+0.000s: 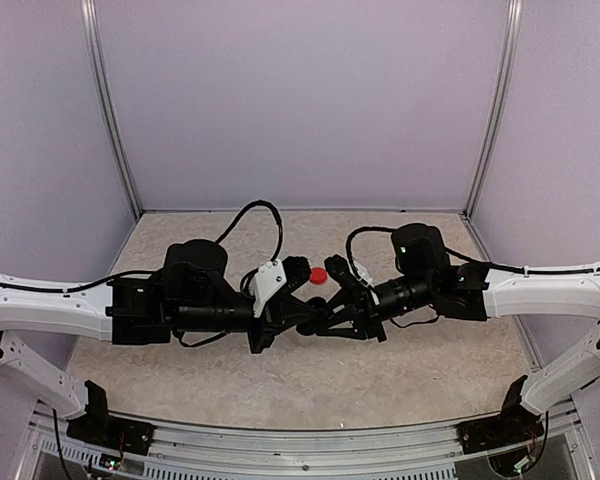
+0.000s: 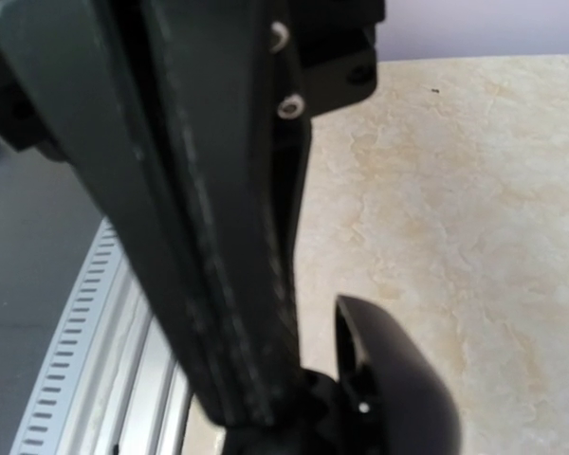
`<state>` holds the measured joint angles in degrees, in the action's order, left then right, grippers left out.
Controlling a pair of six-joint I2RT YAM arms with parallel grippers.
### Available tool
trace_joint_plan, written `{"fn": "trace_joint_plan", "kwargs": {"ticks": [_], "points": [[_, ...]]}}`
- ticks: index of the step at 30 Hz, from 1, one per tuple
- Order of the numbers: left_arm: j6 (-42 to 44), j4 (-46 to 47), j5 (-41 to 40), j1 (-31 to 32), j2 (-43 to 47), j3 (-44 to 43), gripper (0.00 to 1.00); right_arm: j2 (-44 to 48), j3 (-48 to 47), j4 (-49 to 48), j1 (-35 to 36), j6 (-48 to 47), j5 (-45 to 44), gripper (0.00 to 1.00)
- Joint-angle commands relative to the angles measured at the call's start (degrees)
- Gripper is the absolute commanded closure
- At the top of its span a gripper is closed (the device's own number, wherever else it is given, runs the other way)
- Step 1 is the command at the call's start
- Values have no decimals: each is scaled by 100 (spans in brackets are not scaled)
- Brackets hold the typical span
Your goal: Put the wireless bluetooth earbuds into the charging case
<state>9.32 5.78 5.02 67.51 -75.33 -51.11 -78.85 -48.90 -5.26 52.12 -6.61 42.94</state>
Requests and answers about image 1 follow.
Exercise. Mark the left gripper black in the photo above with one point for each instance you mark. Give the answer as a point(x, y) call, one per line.
point(277, 311)

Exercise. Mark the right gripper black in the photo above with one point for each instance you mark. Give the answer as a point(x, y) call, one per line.
point(366, 320)

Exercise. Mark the black earbud charging case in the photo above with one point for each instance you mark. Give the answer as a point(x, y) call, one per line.
point(317, 317)

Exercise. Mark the red earbud charging case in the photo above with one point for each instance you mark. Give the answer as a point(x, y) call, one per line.
point(318, 276)

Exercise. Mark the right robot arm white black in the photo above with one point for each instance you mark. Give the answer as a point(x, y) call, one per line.
point(462, 288)

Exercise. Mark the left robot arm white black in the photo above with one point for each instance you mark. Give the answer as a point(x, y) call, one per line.
point(188, 294)

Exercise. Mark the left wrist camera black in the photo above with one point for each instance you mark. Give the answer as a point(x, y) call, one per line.
point(297, 270)

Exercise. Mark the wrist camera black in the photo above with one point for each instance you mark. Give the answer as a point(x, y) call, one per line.
point(338, 269)
point(297, 270)

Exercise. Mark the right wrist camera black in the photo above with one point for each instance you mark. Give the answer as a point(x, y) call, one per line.
point(338, 269)

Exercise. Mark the aluminium front rail frame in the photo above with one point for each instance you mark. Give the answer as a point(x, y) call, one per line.
point(192, 451)

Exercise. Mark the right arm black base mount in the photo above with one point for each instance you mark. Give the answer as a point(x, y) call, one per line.
point(512, 424)

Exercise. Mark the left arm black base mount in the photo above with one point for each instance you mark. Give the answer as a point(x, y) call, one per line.
point(97, 426)

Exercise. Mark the right aluminium corner post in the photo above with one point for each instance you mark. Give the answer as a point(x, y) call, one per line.
point(497, 106)

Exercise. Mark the aluminium corner post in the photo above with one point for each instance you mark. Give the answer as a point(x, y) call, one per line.
point(497, 106)
point(90, 21)

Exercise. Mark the left aluminium corner post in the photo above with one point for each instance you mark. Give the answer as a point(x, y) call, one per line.
point(90, 21)

